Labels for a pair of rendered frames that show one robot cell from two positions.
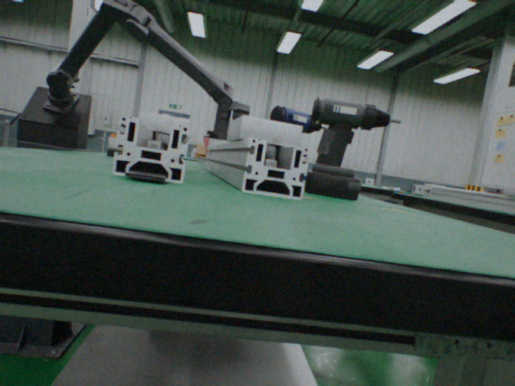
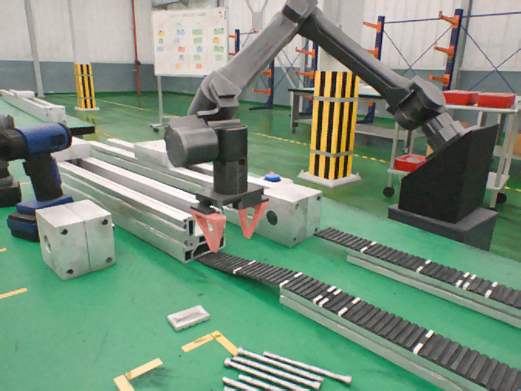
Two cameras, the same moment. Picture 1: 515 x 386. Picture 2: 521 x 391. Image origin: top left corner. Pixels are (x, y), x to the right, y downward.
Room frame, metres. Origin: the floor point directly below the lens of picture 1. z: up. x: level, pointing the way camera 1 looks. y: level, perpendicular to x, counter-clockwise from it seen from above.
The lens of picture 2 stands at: (1.96, -0.13, 1.12)
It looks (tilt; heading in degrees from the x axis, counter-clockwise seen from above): 18 degrees down; 146
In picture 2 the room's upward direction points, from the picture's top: 1 degrees clockwise
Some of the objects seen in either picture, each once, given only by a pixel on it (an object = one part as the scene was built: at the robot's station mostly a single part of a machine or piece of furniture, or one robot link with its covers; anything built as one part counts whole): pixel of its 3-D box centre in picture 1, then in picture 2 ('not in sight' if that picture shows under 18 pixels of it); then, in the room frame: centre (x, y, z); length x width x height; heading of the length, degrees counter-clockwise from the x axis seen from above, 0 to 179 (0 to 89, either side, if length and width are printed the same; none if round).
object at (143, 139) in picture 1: (162, 151); (167, 174); (0.92, 0.25, 0.82); 0.80 x 0.10 x 0.09; 13
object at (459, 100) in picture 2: not in sight; (446, 144); (0.00, 3.17, 0.50); 1.03 x 0.55 x 1.01; 19
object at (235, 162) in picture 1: (236, 162); (103, 187); (0.96, 0.07, 0.82); 0.80 x 0.10 x 0.09; 13
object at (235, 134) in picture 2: (224, 112); (226, 142); (1.42, 0.17, 1.00); 0.07 x 0.06 x 0.07; 96
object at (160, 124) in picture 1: (165, 131); (167, 157); (0.92, 0.25, 0.87); 0.16 x 0.11 x 0.07; 13
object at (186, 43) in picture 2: not in sight; (191, 75); (-4.23, 2.61, 0.97); 1.51 x 0.50 x 1.95; 27
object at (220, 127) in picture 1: (221, 128); (230, 178); (1.42, 0.18, 0.94); 0.10 x 0.07 x 0.07; 103
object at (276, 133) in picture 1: (260, 141); (60, 152); (0.72, 0.01, 0.87); 0.16 x 0.11 x 0.07; 13
